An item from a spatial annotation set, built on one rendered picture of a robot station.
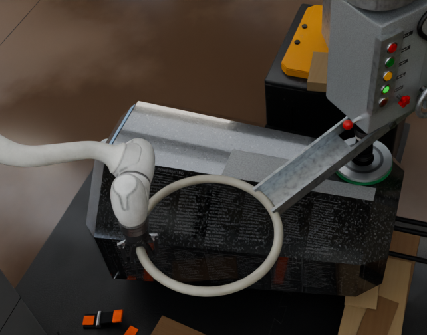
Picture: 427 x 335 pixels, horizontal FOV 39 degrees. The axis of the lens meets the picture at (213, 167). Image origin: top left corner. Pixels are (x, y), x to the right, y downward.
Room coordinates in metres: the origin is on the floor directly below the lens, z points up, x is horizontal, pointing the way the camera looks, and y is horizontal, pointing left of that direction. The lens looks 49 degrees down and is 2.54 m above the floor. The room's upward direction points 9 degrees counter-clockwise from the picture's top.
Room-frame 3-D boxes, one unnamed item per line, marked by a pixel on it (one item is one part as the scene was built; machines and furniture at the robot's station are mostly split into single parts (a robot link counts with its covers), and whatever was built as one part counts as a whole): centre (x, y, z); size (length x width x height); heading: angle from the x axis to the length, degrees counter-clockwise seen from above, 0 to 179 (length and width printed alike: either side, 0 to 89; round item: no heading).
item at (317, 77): (1.94, -0.52, 0.81); 0.20 x 0.10 x 0.05; 160
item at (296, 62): (2.13, -0.68, 0.76); 0.49 x 0.49 x 0.05; 62
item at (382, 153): (1.41, -0.54, 0.82); 0.21 x 0.21 x 0.01
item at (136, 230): (1.12, 0.27, 1.05); 0.09 x 0.09 x 0.06
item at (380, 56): (1.28, -0.53, 1.35); 0.08 x 0.03 x 0.28; 114
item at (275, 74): (2.13, -0.68, 0.37); 0.66 x 0.66 x 0.74; 62
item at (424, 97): (1.35, -0.70, 1.18); 0.15 x 0.10 x 0.15; 114
